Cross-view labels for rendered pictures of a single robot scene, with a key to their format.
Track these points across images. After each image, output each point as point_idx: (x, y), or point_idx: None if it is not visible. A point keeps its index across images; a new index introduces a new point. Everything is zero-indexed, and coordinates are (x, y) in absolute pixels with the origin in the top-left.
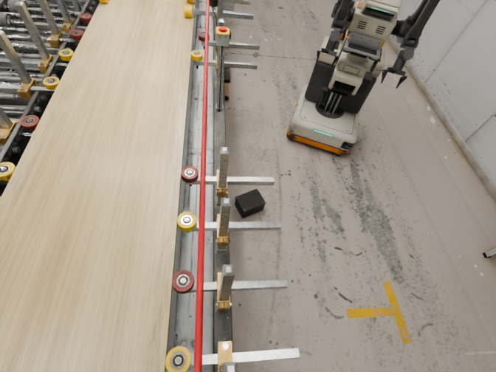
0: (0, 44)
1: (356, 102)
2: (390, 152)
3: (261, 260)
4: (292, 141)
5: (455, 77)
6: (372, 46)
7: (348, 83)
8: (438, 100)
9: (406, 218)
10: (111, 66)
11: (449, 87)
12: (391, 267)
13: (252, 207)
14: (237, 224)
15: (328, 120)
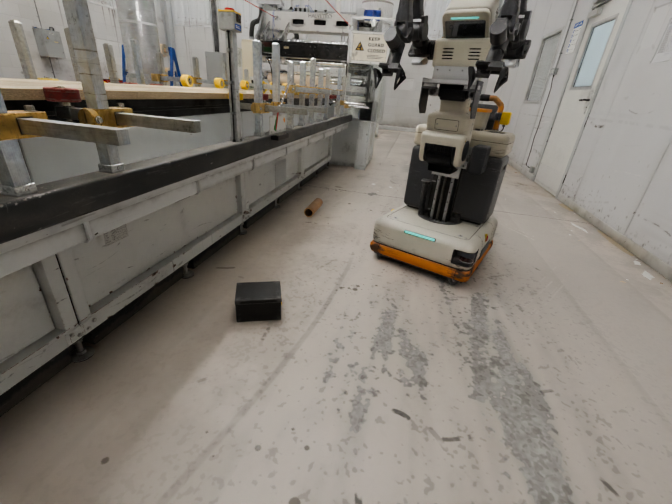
0: (12, 34)
1: (477, 201)
2: (558, 297)
3: (220, 390)
4: (380, 259)
5: (670, 209)
6: (467, 79)
7: (443, 144)
8: (652, 249)
9: (591, 400)
10: (127, 85)
11: (665, 226)
12: (541, 498)
13: (253, 298)
14: (41, 119)
15: (431, 224)
